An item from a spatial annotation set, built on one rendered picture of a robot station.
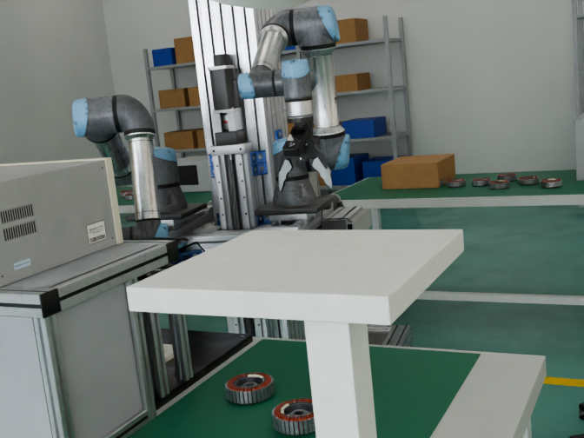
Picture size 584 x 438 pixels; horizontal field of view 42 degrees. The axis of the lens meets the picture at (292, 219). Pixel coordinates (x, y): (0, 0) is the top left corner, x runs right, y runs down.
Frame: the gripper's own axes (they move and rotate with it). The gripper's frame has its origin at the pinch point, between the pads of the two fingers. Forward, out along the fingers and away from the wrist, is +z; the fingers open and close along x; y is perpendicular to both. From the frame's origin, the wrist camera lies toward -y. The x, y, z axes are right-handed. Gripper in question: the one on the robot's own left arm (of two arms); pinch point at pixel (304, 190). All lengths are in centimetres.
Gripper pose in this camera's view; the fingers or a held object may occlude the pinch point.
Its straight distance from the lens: 209.1
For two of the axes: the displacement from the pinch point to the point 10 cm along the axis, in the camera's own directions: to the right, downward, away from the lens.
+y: 3.1, -2.0, 9.3
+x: -9.5, 0.4, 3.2
